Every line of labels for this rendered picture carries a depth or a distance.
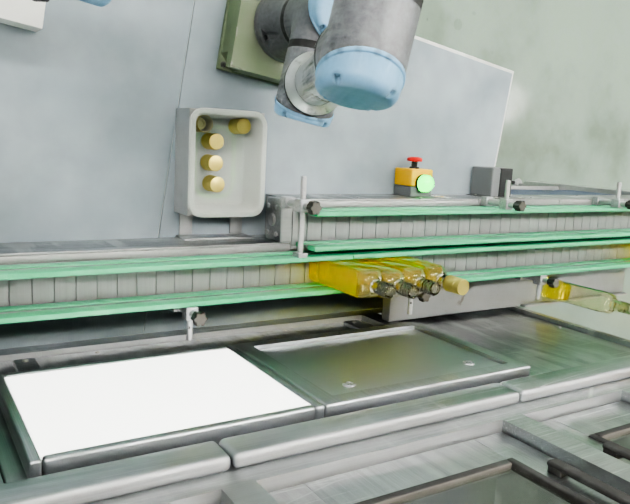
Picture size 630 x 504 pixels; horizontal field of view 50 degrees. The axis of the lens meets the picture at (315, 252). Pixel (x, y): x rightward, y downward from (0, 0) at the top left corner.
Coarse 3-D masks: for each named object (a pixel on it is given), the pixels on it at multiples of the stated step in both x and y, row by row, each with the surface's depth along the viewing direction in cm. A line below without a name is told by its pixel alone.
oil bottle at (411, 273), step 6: (372, 258) 153; (378, 258) 153; (384, 258) 154; (384, 264) 147; (390, 264) 146; (396, 264) 147; (402, 264) 147; (402, 270) 142; (408, 270) 141; (414, 270) 142; (420, 270) 143; (408, 276) 141; (414, 276) 141; (420, 276) 141; (414, 282) 141
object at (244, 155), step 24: (192, 120) 136; (216, 120) 146; (264, 120) 144; (192, 144) 136; (240, 144) 150; (264, 144) 145; (192, 168) 137; (240, 168) 151; (264, 168) 146; (192, 192) 138; (240, 192) 152; (264, 192) 147; (216, 216) 142; (240, 216) 145
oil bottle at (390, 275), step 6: (366, 264) 146; (372, 264) 146; (378, 264) 147; (384, 270) 140; (390, 270) 141; (396, 270) 141; (384, 276) 138; (390, 276) 138; (396, 276) 138; (402, 276) 139; (390, 282) 138; (396, 294) 139
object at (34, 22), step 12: (0, 0) 117; (12, 0) 118; (24, 0) 119; (0, 12) 117; (12, 12) 118; (24, 12) 119; (36, 12) 120; (12, 24) 122; (24, 24) 120; (36, 24) 121
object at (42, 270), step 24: (552, 240) 190; (576, 240) 194; (600, 240) 195; (624, 240) 199; (24, 264) 119; (48, 264) 120; (72, 264) 121; (96, 264) 123; (120, 264) 125; (144, 264) 124; (168, 264) 126; (192, 264) 127; (216, 264) 130; (240, 264) 133; (264, 264) 136
